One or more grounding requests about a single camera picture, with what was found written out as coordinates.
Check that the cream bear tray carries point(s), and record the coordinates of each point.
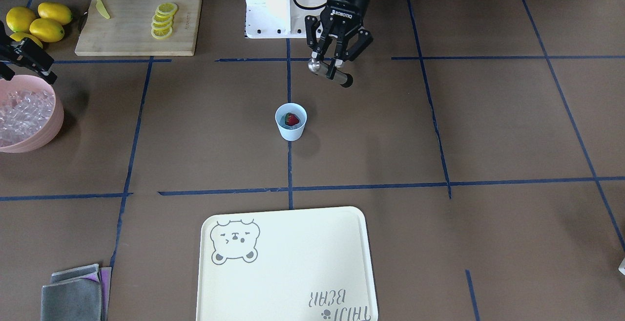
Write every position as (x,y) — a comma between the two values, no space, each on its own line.
(293,265)

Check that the wooden cutting board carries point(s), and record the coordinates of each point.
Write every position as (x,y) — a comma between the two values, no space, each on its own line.
(127,32)

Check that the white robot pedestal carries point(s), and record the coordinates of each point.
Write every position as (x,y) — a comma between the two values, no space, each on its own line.
(279,19)

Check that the pink bowl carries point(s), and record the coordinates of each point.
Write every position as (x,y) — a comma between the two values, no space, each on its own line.
(53,125)

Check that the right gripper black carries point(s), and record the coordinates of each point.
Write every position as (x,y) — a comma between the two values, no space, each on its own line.
(28,55)

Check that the steel muddler black tip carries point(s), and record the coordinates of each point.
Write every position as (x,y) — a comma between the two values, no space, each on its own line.
(330,72)

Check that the yellow plastic knife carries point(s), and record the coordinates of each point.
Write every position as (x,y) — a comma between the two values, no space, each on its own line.
(100,7)

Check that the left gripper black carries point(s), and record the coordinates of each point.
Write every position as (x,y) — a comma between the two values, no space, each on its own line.
(347,2)

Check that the light blue plastic cup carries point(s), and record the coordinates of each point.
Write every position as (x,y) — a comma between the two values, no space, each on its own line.
(291,134)

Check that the clear ice cubes pile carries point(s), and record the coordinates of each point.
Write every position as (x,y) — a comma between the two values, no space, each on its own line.
(23,113)

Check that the lemon slices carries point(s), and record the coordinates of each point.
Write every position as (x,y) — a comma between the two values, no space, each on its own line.
(161,26)

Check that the folded grey cloth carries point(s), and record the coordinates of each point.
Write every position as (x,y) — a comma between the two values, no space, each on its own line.
(77,294)

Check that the red strawberry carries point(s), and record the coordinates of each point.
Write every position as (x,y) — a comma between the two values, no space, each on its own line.
(291,120)

